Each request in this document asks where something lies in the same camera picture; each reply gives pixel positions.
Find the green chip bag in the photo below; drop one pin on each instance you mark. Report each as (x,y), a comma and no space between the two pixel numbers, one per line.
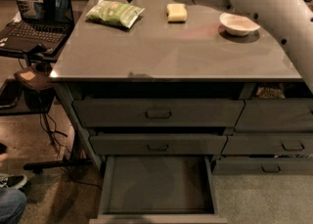
(114,13)

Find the open bottom left drawer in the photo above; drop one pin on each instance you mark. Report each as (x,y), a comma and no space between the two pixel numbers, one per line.
(157,190)

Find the black laptop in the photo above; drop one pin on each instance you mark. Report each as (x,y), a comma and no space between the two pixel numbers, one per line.
(45,26)

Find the bottom right drawer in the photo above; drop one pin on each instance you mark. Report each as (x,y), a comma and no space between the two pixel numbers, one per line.
(263,166)

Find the middle left drawer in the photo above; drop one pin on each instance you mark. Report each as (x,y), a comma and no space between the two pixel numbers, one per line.
(157,144)

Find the black device with sticky note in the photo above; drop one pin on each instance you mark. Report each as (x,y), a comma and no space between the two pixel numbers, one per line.
(34,79)

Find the yellow sponge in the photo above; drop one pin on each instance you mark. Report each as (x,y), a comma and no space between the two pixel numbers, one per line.
(176,13)

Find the top left drawer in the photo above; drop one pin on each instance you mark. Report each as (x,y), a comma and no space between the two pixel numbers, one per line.
(158,112)

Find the top right drawer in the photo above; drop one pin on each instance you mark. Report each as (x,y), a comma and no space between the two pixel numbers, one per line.
(276,115)

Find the snack bag in top drawer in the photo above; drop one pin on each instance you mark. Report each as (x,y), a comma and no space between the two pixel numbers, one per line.
(270,91)

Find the middle right drawer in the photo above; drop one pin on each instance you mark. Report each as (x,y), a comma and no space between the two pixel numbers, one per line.
(269,144)

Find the white sneaker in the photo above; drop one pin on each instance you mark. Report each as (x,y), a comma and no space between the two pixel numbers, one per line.
(12,181)

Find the black laptop stand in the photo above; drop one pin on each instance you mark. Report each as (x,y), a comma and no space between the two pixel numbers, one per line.
(18,100)

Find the white bowl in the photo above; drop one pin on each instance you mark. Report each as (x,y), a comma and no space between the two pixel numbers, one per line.
(238,25)

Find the blue jeans leg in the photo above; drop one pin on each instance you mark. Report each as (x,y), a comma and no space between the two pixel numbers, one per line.
(12,205)

